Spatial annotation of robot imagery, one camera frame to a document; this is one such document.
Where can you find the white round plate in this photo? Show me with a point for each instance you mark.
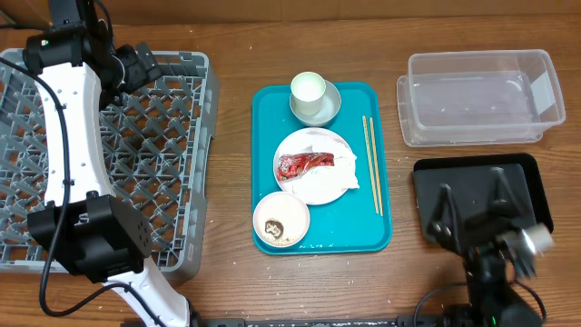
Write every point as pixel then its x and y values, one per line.
pixel 298 143

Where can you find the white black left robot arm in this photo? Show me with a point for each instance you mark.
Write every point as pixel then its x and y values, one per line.
pixel 78 71

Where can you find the white plastic cup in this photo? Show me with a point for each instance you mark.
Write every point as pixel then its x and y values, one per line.
pixel 307 90

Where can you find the black rectangular tray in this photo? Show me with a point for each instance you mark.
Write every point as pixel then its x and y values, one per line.
pixel 473 184

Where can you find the pink bowl with food scraps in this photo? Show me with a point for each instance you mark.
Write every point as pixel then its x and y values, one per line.
pixel 281 219

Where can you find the teal plastic serving tray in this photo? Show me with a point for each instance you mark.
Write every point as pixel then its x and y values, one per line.
pixel 348 224

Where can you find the clear plastic waste bin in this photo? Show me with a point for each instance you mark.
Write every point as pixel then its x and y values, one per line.
pixel 479 98

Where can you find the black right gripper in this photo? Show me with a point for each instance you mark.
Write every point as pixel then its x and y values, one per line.
pixel 478 232

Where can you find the grey-white small bowl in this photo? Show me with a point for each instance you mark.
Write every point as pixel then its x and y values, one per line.
pixel 320 112

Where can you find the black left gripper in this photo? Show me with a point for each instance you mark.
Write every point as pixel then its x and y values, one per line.
pixel 140 75

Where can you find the grey plastic dishwasher rack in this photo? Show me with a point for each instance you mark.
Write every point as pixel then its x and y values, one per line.
pixel 155 149

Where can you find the white napkin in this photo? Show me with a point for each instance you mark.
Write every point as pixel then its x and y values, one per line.
pixel 327 180

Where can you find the red snack wrapper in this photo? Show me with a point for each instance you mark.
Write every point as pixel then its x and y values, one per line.
pixel 292 166

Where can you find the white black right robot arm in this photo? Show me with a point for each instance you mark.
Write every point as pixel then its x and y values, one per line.
pixel 501 303

